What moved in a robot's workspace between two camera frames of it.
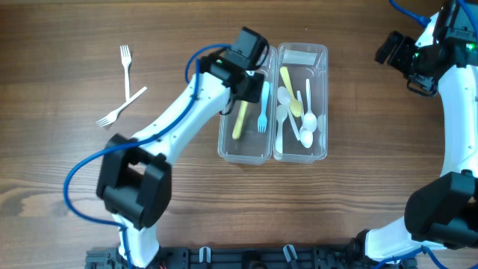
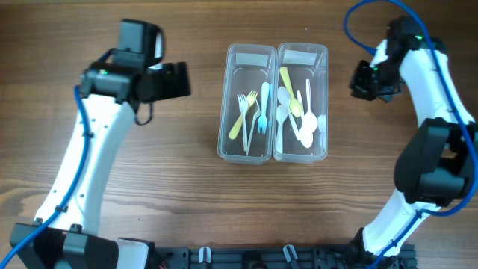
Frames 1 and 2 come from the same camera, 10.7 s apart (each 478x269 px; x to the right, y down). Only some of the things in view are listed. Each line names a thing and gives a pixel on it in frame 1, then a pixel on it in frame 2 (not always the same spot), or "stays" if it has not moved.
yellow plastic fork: x=238 y=126 stays
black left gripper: x=255 y=92 to x=172 y=88
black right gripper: x=404 y=44 to x=358 y=87
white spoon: x=284 y=98 stays
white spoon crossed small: x=309 y=119 stays
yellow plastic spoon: x=295 y=106 stays
